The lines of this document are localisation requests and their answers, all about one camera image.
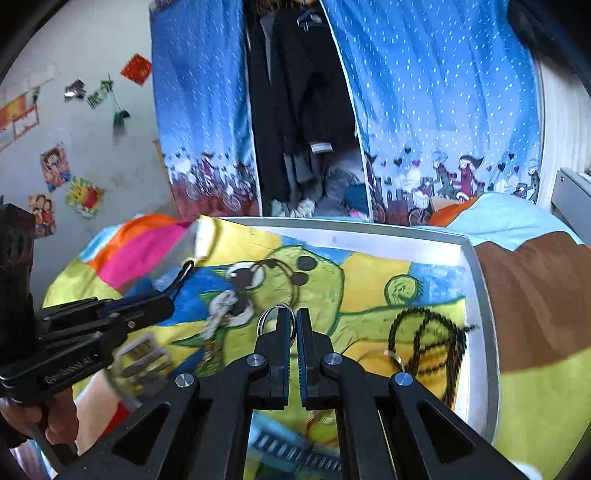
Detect grey claw hair clip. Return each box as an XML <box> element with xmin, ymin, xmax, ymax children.
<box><xmin>106</xmin><ymin>332</ymin><xmax>172</xmax><ymax>411</ymax></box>

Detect black bead necklace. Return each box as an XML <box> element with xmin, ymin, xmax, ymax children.
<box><xmin>386</xmin><ymin>307</ymin><xmax>477</xmax><ymax>409</ymax></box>

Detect striped bangle bundle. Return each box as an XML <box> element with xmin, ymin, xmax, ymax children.
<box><xmin>256</xmin><ymin>302</ymin><xmax>296</xmax><ymax>343</ymax></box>

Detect person's left hand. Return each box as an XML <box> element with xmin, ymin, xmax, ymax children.
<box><xmin>1</xmin><ymin>388</ymin><xmax>79</xmax><ymax>449</ymax></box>

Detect grey shallow tray box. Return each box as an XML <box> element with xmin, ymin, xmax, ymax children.
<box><xmin>109</xmin><ymin>217</ymin><xmax>500</xmax><ymax>440</ymax></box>

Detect cartoon frog towel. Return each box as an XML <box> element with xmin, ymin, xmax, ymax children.
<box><xmin>107</xmin><ymin>218</ymin><xmax>474</xmax><ymax>479</ymax></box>

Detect cartoon couple poster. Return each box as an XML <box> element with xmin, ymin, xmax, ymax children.
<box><xmin>28</xmin><ymin>194</ymin><xmax>56</xmax><ymax>239</ymax></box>

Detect winnie the pooh poster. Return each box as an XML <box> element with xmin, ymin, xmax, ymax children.
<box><xmin>65</xmin><ymin>176</ymin><xmax>104</xmax><ymax>218</ymax></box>

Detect anime character poster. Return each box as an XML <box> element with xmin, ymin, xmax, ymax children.
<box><xmin>40</xmin><ymin>143</ymin><xmax>71</xmax><ymax>193</ymax></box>

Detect colourful cartoon bed sheet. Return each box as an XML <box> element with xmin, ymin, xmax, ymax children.
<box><xmin>43</xmin><ymin>194</ymin><xmax>590</xmax><ymax>479</ymax></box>

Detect dark hanging clothes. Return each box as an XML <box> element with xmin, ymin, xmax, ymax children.
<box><xmin>243</xmin><ymin>1</ymin><xmax>370</xmax><ymax>220</ymax></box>

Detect white small cabinet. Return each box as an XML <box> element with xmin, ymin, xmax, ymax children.
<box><xmin>551</xmin><ymin>167</ymin><xmax>591</xmax><ymax>244</ymax></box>

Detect red diamond paper decoration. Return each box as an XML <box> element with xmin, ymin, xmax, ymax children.
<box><xmin>120</xmin><ymin>54</ymin><xmax>152</xmax><ymax>86</ymax></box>

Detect blue dotted wardrobe curtain left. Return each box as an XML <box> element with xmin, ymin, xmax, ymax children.
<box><xmin>150</xmin><ymin>1</ymin><xmax>260</xmax><ymax>221</ymax></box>

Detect blue dotted wardrobe curtain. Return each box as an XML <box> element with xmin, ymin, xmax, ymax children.
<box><xmin>150</xmin><ymin>1</ymin><xmax>260</xmax><ymax>221</ymax></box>
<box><xmin>324</xmin><ymin>1</ymin><xmax>542</xmax><ymax>225</ymax></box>

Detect blue dotted wardrobe curtain right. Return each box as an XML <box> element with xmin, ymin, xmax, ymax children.
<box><xmin>324</xmin><ymin>1</ymin><xmax>542</xmax><ymax>225</ymax></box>

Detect beige wooden wardrobe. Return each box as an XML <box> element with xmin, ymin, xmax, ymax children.
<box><xmin>534</xmin><ymin>54</ymin><xmax>591</xmax><ymax>210</ymax></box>

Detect wall certificates row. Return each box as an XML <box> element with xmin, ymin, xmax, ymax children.
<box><xmin>1</xmin><ymin>63</ymin><xmax>56</xmax><ymax>150</ymax></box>

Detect green wall sticker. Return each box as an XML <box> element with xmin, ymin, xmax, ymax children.
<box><xmin>86</xmin><ymin>79</ymin><xmax>113</xmax><ymax>109</ymax></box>

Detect silver wall sticker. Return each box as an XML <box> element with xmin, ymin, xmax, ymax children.
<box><xmin>63</xmin><ymin>79</ymin><xmax>86</xmax><ymax>101</ymax></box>

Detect green hanging wall ornament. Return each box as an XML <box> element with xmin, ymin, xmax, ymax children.
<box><xmin>108</xmin><ymin>78</ymin><xmax>130</xmax><ymax>128</ymax></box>

